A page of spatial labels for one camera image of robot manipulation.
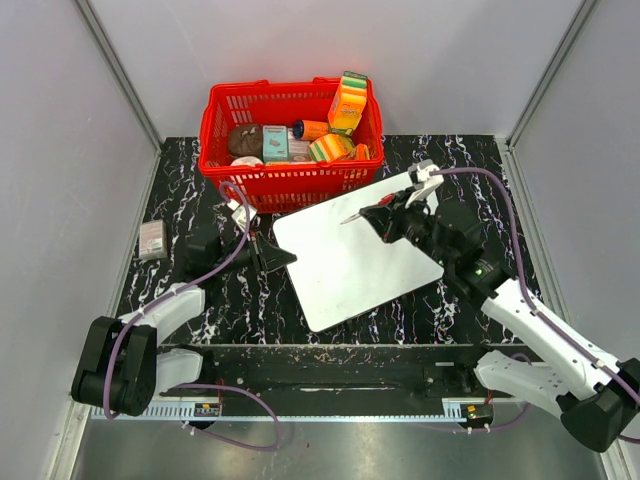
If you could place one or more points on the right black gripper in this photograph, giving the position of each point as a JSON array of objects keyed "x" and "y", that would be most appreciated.
[{"x": 387, "y": 219}]

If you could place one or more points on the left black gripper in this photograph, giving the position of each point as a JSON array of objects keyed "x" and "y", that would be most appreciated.
[{"x": 266, "y": 257}]

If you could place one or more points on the red capped whiteboard marker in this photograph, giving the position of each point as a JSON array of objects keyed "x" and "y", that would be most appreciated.
[{"x": 383, "y": 201}]

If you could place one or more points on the white whiteboard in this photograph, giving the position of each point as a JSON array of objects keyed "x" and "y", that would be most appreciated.
[{"x": 343, "y": 269}]

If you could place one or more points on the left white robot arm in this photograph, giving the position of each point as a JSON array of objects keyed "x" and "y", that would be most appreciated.
[{"x": 123, "y": 352}]

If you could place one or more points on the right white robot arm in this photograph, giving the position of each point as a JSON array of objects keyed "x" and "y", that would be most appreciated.
[{"x": 593, "y": 393}]

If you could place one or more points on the orange snack packet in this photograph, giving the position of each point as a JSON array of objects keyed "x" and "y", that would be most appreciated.
[{"x": 360, "y": 153}]

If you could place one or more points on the yellow green sponge pack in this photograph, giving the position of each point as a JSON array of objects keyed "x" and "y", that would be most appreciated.
[{"x": 330, "y": 148}]

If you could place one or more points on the white round lid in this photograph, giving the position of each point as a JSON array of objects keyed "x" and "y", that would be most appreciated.
[{"x": 250, "y": 161}]

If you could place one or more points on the red plastic shopping basket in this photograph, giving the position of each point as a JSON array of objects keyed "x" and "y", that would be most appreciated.
[{"x": 284, "y": 188}]

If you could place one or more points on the orange blue can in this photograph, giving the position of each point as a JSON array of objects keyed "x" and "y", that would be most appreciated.
[{"x": 309, "y": 130}]

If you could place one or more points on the teal small box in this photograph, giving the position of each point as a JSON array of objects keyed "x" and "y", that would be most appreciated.
[{"x": 275, "y": 144}]

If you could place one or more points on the orange juice carton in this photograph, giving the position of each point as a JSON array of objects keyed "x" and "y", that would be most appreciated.
[{"x": 348, "y": 104}]

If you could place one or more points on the brown chocolate muffin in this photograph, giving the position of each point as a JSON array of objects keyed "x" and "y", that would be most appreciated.
[{"x": 246, "y": 140}]

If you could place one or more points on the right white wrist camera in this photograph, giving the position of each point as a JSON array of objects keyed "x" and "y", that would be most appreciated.
[{"x": 425, "y": 179}]

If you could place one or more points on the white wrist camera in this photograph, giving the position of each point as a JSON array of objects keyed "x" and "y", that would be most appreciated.
[
  {"x": 240, "y": 214},
  {"x": 425, "y": 179}
]

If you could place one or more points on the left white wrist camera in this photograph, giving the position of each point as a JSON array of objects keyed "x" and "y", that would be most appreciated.
[{"x": 240, "y": 214}]

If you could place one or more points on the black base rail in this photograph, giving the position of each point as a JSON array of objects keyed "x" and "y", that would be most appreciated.
[{"x": 343, "y": 382}]

